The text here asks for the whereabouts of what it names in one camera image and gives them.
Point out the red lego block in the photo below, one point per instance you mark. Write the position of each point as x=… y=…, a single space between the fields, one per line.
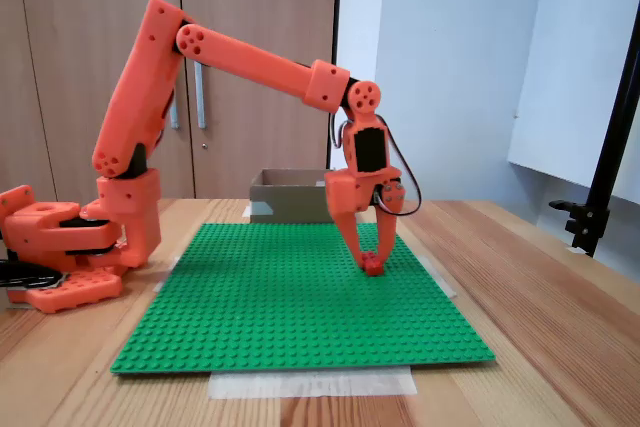
x=374 y=268

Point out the brown cardboard box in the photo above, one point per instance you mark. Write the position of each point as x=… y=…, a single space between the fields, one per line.
x=290 y=202

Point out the green lego baseplate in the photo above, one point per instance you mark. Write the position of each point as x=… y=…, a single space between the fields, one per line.
x=275 y=307

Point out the small masking tape strip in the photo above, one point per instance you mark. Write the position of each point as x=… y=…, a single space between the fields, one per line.
x=246 y=212

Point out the wide masking tape strip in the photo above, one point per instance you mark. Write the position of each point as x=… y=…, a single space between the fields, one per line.
x=310 y=384

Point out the black stand with clamp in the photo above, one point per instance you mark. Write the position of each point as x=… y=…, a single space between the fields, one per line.
x=614 y=147

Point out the white wall panel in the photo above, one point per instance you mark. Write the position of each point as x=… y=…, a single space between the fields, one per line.
x=575 y=72

